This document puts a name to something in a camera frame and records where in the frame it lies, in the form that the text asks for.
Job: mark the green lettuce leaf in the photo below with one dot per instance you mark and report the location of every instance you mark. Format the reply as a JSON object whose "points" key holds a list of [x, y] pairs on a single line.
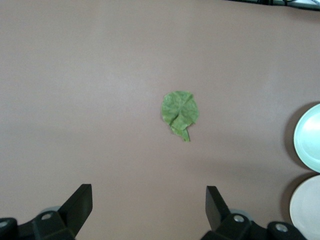
{"points": [[178, 110]]}

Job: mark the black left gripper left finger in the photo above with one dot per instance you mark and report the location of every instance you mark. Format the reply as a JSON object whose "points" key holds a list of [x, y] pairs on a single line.
{"points": [[75, 212]]}

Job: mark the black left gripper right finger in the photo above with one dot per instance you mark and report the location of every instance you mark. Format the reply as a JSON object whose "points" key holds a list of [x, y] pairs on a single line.
{"points": [[220, 212]]}

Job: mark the pale green plate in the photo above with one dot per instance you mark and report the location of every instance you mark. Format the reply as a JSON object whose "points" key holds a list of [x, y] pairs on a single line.
{"points": [[308, 140]]}

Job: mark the beige plate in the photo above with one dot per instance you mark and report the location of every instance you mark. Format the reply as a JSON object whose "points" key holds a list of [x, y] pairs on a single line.
{"points": [[307, 210]]}

